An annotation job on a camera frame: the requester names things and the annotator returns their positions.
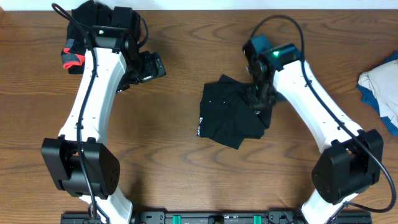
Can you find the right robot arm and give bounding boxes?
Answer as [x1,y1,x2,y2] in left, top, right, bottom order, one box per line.
[243,40,383,223]

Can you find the black base rail green clamps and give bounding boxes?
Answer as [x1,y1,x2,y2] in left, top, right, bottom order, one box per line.
[60,210,373,224]

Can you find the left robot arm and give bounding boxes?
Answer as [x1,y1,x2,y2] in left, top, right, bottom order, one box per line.
[41,25,165,223]

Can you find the black shirt with white logo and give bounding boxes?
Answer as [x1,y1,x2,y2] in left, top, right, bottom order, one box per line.
[197,75,272,149]

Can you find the blue shirt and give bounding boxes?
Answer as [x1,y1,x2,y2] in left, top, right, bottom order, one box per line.
[356,51,397,136]

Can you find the folded black garment orange trim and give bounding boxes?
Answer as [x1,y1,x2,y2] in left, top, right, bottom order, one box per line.
[60,0,141,75]

